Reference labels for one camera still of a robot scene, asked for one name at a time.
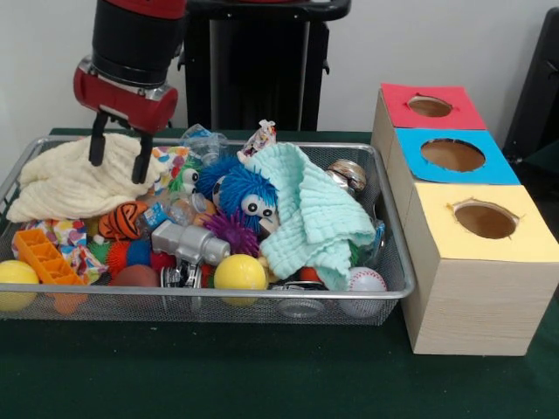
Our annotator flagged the white toy baseball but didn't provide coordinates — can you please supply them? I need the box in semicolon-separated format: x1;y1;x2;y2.
338;266;389;318

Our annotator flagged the black chair back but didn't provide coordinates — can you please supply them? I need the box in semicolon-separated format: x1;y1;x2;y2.
501;7;559;165

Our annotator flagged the dark green tablecloth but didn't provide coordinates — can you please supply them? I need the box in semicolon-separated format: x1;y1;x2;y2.
0;127;559;419

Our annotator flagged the orange tiger striped ball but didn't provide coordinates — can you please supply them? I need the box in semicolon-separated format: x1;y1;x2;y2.
98;200;149;242

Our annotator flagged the mint green waffle cloth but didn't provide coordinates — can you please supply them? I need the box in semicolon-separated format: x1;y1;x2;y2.
238;142;377;292

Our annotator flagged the long orange toy brick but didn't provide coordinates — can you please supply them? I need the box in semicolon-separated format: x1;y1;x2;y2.
11;230;88;315

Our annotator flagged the shallow clear mesh bin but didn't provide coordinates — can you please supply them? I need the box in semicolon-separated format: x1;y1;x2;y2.
0;134;416;326

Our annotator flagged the yellow ball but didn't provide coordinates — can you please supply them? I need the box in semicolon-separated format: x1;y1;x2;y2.
0;260;40;312
213;254;268;306

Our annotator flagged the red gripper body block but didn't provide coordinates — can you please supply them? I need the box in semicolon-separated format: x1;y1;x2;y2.
72;56;179;134

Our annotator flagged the cream waffle cloth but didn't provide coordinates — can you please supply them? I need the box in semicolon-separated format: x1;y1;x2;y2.
6;133;169;223

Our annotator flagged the purple spiky ball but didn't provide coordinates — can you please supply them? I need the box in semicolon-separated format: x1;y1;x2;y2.
203;211;261;258

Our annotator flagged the blue spiky toy with eyes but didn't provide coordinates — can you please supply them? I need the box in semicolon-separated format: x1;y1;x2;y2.
217;164;280;232

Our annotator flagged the silver plastic toy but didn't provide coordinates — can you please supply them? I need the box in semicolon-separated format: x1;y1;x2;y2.
151;219;231;266

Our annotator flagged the wooden box with three holes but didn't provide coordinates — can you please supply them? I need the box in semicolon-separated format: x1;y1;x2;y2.
370;82;559;357

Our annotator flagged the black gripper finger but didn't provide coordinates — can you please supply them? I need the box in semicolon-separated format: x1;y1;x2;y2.
88;112;108;167
131;130;154;184

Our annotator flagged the crushed clear plastic bottle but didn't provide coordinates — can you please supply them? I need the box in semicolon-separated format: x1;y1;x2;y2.
135;192;209;230

